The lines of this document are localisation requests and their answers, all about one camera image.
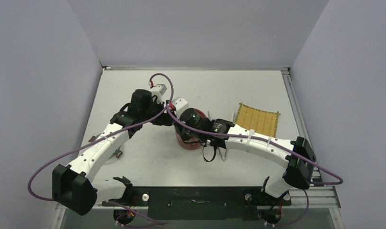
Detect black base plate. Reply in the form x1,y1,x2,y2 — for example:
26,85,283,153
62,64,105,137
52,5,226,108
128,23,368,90
102,187,292,220

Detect bamboo mat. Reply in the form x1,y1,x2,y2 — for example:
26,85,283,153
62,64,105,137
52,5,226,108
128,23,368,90
234,103,280,137

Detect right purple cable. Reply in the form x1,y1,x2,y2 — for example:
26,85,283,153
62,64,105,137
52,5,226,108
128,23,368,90
166,105,344,186

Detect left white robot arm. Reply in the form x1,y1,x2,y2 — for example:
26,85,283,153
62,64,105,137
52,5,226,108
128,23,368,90
52,85,170,216

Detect steel tongs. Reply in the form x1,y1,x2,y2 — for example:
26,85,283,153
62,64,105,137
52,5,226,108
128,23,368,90
207,111,228,162

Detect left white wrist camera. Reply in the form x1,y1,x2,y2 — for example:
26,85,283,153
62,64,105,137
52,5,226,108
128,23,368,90
148,84,167,104

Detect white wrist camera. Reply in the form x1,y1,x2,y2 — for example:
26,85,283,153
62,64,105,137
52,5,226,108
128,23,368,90
148,84,167,104
170,97,190,119

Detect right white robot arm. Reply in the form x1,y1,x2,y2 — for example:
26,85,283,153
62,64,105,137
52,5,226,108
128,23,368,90
175,108,316,204

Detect purple cable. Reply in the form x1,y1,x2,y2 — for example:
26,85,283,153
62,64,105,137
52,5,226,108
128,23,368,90
28,73,175,202
166,105,344,186

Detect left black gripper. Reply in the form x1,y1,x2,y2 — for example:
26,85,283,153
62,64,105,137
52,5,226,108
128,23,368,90
141,99,175,126

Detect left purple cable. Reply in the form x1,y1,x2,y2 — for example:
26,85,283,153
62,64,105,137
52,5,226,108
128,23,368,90
28,73,175,202

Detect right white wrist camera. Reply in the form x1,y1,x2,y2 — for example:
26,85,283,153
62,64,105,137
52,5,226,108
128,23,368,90
170,97,190,119

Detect aluminium rail frame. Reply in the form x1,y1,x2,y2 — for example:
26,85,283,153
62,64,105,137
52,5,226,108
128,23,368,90
55,65,342,229

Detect glass lid with red clip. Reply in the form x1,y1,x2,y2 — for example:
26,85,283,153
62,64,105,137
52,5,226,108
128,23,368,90
88,134,123,165

